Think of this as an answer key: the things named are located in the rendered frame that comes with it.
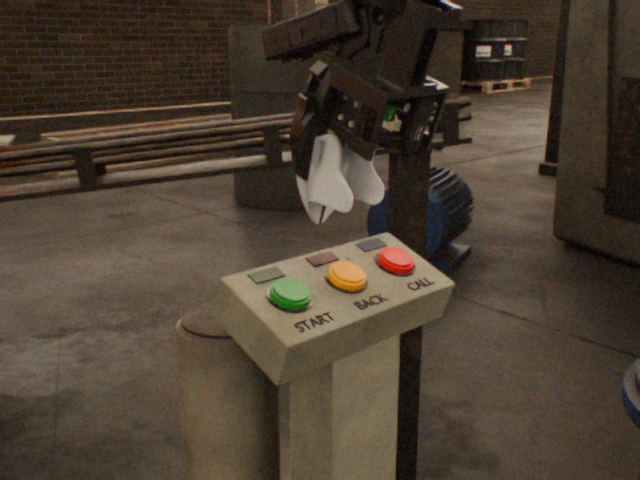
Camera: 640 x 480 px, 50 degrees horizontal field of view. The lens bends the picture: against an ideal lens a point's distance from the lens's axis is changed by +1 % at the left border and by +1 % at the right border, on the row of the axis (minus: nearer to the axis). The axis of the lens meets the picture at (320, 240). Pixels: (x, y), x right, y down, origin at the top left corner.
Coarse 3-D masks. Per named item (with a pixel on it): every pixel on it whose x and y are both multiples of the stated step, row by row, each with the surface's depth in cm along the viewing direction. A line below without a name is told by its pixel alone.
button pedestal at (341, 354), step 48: (384, 240) 79; (240, 288) 65; (336, 288) 68; (384, 288) 71; (432, 288) 73; (240, 336) 65; (288, 336) 61; (336, 336) 64; (384, 336) 70; (336, 384) 67; (384, 384) 73; (336, 432) 69; (384, 432) 75
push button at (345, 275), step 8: (336, 264) 70; (344, 264) 71; (352, 264) 71; (328, 272) 70; (336, 272) 69; (344, 272) 69; (352, 272) 70; (360, 272) 70; (336, 280) 68; (344, 280) 68; (352, 280) 68; (360, 280) 69; (344, 288) 68; (352, 288) 69
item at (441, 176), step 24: (432, 168) 266; (384, 192) 242; (432, 192) 243; (456, 192) 253; (384, 216) 242; (432, 216) 235; (456, 216) 249; (432, 240) 236; (432, 264) 253; (456, 264) 255
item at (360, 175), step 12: (348, 144) 57; (348, 156) 58; (360, 156) 57; (348, 168) 59; (360, 168) 58; (372, 168) 57; (348, 180) 59; (360, 180) 58; (372, 180) 57; (360, 192) 58; (372, 192) 57; (372, 204) 58; (324, 216) 60
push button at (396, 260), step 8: (392, 248) 76; (384, 256) 74; (392, 256) 74; (400, 256) 75; (408, 256) 75; (384, 264) 73; (392, 264) 73; (400, 264) 73; (408, 264) 74; (400, 272) 73
